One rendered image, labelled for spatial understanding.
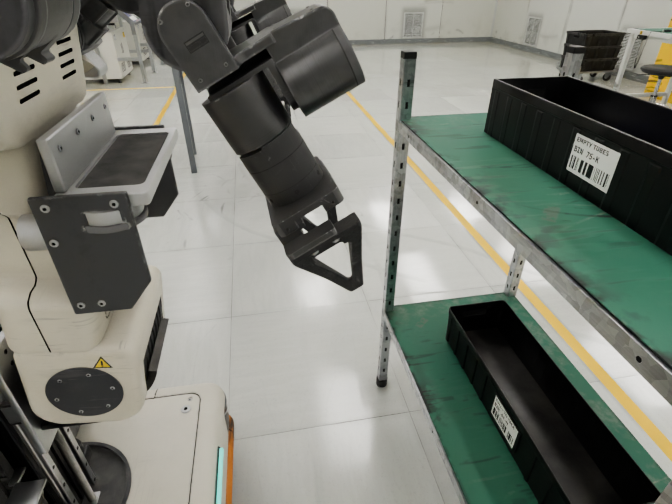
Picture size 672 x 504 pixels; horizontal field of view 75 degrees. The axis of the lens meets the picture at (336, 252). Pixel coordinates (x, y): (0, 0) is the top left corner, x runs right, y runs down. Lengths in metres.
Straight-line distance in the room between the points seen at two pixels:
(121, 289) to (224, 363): 1.18
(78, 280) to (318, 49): 0.40
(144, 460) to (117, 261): 0.72
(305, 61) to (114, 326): 0.51
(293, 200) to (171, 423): 0.95
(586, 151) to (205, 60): 0.59
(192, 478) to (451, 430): 0.60
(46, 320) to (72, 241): 0.15
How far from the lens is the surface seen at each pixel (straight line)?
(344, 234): 0.36
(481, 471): 1.08
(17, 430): 0.97
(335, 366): 1.69
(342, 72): 0.36
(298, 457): 1.47
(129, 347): 0.70
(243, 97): 0.36
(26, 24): 0.36
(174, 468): 1.19
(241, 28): 0.79
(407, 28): 10.27
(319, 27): 0.37
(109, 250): 0.57
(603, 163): 0.75
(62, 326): 0.68
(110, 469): 1.25
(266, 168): 0.38
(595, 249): 0.64
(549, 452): 1.15
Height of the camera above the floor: 1.25
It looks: 33 degrees down
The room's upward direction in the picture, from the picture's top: straight up
